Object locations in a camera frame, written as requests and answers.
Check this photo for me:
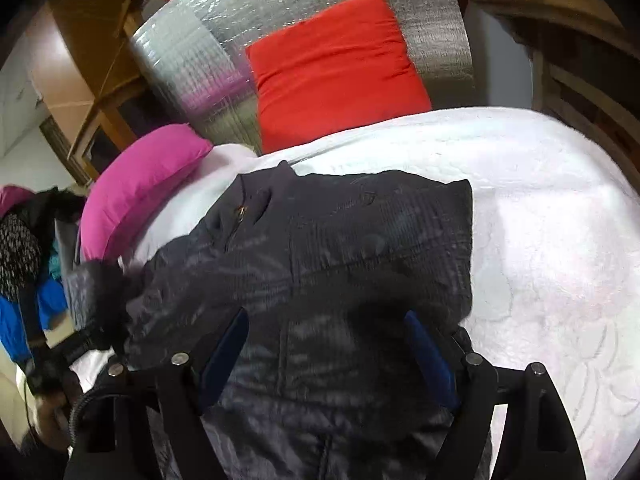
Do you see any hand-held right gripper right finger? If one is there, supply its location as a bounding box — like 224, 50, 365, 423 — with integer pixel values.
402, 310, 586, 480

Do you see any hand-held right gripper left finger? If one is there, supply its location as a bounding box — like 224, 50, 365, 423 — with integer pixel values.
65, 307, 251, 480

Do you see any black jacket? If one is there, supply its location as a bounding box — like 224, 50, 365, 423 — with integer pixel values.
120, 160, 496, 480

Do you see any grey garment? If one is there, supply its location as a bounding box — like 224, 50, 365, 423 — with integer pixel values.
54, 217, 83, 266

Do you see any black white speckled garment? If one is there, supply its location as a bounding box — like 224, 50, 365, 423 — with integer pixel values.
0, 217, 43, 301

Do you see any blue garment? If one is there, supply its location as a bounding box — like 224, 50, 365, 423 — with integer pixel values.
0, 277, 68, 366

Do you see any black furry garment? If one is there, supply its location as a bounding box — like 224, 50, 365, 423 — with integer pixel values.
22, 187, 88, 241

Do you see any pink pillow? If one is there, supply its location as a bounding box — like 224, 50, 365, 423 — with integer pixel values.
79, 124, 215, 263

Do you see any pink garment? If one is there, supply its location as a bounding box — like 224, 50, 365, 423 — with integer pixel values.
0, 185, 36, 221

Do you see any white textured blanket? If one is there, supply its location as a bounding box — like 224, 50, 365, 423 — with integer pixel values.
70, 107, 640, 480

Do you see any wooden cabinet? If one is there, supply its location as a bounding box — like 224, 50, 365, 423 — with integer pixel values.
25, 0, 173, 183

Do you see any red pillow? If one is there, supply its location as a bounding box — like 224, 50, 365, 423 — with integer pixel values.
245, 0, 433, 155

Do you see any black cable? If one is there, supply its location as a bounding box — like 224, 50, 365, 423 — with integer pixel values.
69, 389, 121, 443

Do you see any wooden slatted frame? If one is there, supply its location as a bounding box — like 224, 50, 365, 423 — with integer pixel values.
470, 0, 640, 186

